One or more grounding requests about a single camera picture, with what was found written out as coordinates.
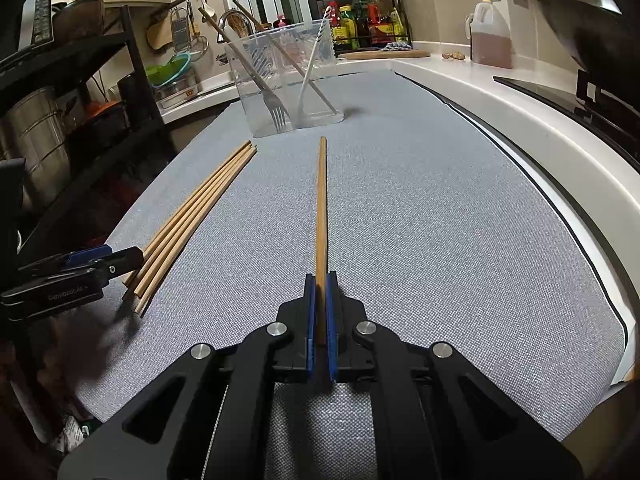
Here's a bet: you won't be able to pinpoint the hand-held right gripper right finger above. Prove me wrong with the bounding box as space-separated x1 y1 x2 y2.
326 270 584 480

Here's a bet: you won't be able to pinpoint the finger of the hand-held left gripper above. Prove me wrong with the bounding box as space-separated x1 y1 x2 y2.
19 245 114 277
65 247 145 282

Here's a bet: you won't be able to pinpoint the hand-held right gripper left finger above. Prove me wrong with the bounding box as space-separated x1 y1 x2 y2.
57 273 319 480

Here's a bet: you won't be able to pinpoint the bunch of wooden chopsticks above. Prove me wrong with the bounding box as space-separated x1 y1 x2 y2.
122 140 259 317

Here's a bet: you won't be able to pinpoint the tan wooden chopstick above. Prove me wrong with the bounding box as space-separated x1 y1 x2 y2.
315 136 330 347
232 0 339 113

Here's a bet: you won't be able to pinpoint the pale handled metal fork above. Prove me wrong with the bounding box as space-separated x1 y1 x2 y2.
218 24 290 131

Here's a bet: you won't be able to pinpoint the white spoon with striped handle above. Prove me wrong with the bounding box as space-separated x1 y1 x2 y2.
297 7 332 119

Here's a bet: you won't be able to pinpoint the clear plastic utensil container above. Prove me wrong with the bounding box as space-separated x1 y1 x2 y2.
223 19 346 139

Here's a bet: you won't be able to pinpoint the metal fork wooden handle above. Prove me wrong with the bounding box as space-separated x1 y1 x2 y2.
197 7 283 108

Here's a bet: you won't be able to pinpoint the stainless steel steamer pot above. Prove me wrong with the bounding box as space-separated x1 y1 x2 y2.
0 85 71 212

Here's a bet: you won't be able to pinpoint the grey table mat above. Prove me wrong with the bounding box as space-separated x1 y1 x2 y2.
75 67 630 480

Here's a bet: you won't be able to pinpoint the black pot with orange lid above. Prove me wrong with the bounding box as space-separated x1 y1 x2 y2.
67 100 126 144

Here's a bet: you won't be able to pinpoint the black kettle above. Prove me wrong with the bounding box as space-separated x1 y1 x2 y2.
117 74 154 116

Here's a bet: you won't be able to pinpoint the steel tray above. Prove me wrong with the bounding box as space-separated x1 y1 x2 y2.
152 76 199 110

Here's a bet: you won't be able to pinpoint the stacked bowls with green colander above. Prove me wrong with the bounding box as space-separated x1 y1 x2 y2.
145 52 193 86

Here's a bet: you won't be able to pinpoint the black metal shelf rack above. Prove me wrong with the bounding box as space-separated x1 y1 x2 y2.
0 5 177 261

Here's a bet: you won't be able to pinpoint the hanging wooden cutting board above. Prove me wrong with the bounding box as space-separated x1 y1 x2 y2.
146 14 175 54

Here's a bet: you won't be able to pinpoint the metal cheese grater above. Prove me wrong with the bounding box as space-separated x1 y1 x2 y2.
171 7 190 52

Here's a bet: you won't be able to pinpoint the dark brown pot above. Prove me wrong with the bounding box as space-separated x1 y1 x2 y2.
52 0 106 44

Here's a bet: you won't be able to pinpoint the microwave oven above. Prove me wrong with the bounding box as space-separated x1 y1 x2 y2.
19 0 56 54

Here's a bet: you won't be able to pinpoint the round wooden cutting board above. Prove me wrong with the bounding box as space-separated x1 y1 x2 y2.
337 49 432 61

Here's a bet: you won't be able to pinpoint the chrome kitchen faucet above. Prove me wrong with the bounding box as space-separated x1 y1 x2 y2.
217 8 254 44

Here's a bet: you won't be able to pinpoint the row of sauce bottles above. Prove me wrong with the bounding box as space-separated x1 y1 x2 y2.
330 0 409 51

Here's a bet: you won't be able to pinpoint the black gas stove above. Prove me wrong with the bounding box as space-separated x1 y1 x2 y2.
492 67 640 137

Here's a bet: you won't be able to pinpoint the cooking oil jug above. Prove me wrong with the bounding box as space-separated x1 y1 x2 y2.
464 0 514 70

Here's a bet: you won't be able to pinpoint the black wok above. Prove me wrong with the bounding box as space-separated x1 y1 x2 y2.
537 0 640 87

